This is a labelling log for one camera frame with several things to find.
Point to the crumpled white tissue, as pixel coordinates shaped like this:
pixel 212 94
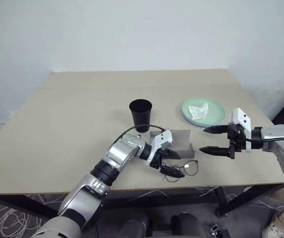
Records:
pixel 197 111

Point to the dark rounded shape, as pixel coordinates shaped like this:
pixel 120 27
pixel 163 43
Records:
pixel 133 226

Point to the grey glasses case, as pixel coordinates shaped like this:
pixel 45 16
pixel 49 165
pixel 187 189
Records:
pixel 181 138

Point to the white sneaker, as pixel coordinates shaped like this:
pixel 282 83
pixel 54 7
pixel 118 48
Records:
pixel 277 224

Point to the black metal floor bracket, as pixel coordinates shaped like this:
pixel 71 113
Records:
pixel 217 230

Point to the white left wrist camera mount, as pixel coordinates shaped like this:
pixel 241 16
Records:
pixel 163 138

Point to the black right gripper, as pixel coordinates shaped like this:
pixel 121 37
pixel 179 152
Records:
pixel 236 138

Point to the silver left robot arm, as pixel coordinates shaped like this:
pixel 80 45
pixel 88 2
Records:
pixel 122 151

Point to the black table frame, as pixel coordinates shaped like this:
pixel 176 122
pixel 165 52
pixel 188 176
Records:
pixel 251 200

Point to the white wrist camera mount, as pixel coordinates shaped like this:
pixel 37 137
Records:
pixel 241 116
pixel 163 138

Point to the white marker with blue cap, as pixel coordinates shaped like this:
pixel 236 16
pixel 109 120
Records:
pixel 138 136

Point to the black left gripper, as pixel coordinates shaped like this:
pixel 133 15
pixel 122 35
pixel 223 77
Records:
pixel 156 162

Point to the thin-framed eyeglasses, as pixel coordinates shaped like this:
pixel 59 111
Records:
pixel 190 168

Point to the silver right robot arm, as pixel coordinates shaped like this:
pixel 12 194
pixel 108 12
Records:
pixel 276 134

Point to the light green plate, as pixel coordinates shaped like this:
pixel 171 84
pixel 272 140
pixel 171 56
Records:
pixel 216 111

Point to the black plastic cup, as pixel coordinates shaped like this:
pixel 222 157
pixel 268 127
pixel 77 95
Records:
pixel 140 114

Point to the pale blue plate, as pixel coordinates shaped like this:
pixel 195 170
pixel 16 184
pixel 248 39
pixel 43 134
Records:
pixel 195 124

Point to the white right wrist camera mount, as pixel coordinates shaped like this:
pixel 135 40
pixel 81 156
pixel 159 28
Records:
pixel 241 116

